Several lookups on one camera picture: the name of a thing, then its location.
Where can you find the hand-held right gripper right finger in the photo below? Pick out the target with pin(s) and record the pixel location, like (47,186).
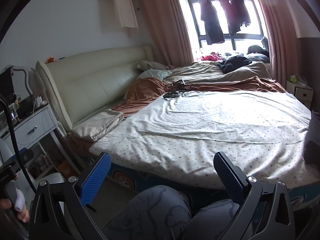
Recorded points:
(227,180)

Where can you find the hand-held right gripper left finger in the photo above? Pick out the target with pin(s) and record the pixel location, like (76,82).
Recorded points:
(96,180)

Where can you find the beige zip jacket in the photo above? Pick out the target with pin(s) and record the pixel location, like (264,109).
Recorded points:
(97,126)

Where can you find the dark folded clothes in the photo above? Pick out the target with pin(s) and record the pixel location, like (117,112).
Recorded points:
(313,135)

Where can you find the person's left hand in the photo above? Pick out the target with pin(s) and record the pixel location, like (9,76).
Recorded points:
(5,203)

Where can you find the orange box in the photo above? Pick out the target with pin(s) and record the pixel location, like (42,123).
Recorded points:
(66,168)

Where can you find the bed with floral sheet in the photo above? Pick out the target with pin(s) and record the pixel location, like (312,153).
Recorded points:
(200,135)

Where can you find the white bedside drawer table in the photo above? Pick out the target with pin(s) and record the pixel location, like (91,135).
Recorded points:
(37,125)

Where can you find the cream padded headboard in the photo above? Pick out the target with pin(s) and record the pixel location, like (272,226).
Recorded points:
(87,85)

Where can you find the brown blanket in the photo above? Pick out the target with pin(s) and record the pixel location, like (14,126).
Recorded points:
(145,90)

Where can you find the black grey appliance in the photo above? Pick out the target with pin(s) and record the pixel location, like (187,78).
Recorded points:
(7,87)

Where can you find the black tablet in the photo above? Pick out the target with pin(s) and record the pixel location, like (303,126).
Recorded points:
(179,82)

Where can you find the beige duvet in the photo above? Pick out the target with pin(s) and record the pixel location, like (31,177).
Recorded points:
(200,71)

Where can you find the white nightstand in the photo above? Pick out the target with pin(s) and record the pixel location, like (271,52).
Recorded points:
(302,95)

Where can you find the black crumpled garment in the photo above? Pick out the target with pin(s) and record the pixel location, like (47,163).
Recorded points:
(233,63)

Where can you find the pale blue pillow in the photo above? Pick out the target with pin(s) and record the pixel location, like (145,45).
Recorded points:
(155,74)

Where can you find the pink garment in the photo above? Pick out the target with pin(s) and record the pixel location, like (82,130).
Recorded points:
(212,56)

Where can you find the grey plush toy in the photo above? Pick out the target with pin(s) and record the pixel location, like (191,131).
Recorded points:
(150,65)

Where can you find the small orange toy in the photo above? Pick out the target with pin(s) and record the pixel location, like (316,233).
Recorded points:
(51,60)

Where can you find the dark pillow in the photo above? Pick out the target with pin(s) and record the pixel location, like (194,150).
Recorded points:
(257,52)

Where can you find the dark framed window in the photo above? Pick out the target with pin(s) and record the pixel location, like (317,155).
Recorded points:
(250,42)

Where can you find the short dark hanging jacket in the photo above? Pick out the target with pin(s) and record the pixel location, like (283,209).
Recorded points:
(243,15)

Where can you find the cream hanging cloth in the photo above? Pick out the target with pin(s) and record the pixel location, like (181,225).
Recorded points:
(125,10)

